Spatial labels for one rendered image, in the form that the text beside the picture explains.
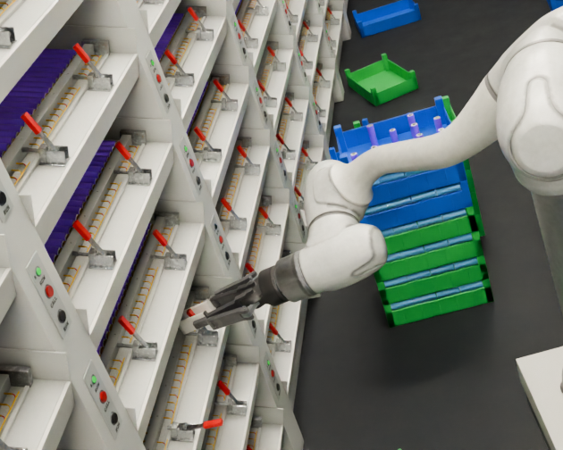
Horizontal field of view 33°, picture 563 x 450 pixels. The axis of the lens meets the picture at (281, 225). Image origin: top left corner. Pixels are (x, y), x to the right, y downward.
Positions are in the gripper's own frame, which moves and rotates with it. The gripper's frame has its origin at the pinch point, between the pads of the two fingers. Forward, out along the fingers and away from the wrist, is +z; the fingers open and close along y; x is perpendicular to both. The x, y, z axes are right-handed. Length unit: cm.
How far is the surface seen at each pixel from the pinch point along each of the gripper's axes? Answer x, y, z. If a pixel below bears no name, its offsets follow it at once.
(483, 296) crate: -69, 69, -37
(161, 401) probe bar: -1.7, -20.7, 4.4
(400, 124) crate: -19, 87, -36
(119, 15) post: 56, 16, -16
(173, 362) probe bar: -1.8, -9.9, 4.3
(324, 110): -43, 182, 8
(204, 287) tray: -2.4, 14.4, 2.5
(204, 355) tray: -6.4, -4.4, 1.2
